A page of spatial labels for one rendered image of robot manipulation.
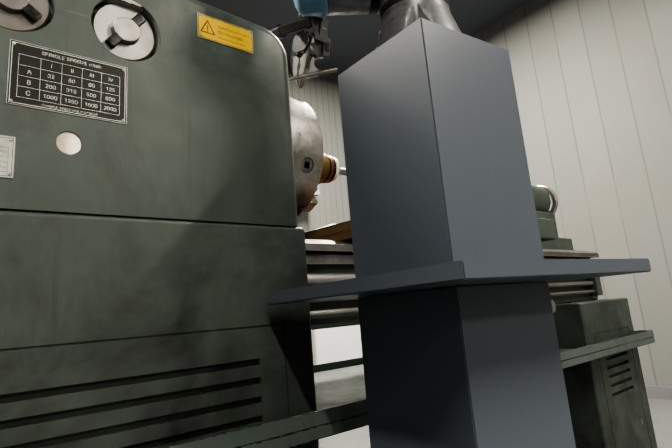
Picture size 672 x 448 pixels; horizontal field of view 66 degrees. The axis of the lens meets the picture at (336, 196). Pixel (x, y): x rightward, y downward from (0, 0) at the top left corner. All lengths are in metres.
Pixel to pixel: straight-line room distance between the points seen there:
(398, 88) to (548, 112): 3.78
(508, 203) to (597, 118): 3.55
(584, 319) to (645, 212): 2.30
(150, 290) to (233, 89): 0.37
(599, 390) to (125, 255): 1.49
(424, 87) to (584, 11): 3.90
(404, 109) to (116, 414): 0.55
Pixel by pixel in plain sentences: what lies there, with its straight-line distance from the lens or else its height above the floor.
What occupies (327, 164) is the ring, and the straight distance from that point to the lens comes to 1.30.
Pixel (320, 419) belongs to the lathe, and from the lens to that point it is 0.88.
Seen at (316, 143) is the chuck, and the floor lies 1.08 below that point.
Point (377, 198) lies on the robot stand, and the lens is 0.76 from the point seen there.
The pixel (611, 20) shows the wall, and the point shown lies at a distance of 4.46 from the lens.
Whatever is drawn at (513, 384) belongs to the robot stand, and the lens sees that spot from 0.73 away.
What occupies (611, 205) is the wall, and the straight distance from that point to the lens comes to 4.17.
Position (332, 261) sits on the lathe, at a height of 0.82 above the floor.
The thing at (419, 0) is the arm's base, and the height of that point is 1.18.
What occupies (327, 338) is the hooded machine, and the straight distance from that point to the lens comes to 3.75.
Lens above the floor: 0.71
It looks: 13 degrees up
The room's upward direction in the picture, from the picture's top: 5 degrees counter-clockwise
